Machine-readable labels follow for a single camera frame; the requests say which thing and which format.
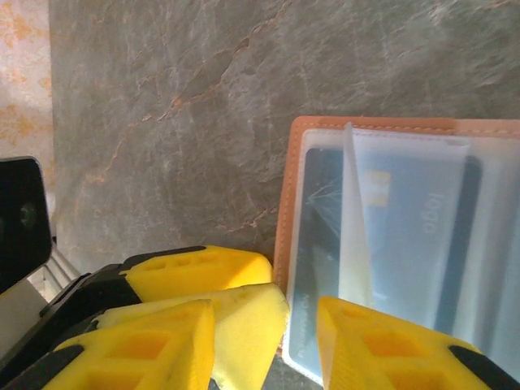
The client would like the brown leather card holder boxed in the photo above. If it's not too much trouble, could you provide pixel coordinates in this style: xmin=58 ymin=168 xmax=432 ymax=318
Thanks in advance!
xmin=272 ymin=115 xmax=520 ymax=390

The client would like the blue diamond print credit card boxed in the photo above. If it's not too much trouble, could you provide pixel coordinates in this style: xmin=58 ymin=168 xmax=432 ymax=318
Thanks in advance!
xmin=294 ymin=146 xmax=353 ymax=361

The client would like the light blue logo credit card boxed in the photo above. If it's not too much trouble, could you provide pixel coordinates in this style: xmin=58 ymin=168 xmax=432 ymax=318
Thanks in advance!
xmin=353 ymin=156 xmax=472 ymax=326

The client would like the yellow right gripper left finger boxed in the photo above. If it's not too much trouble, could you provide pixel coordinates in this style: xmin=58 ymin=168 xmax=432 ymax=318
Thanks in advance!
xmin=0 ymin=299 xmax=216 ymax=390

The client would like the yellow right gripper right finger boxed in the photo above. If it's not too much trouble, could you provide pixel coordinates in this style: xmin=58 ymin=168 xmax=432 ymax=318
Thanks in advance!
xmin=316 ymin=295 xmax=520 ymax=390

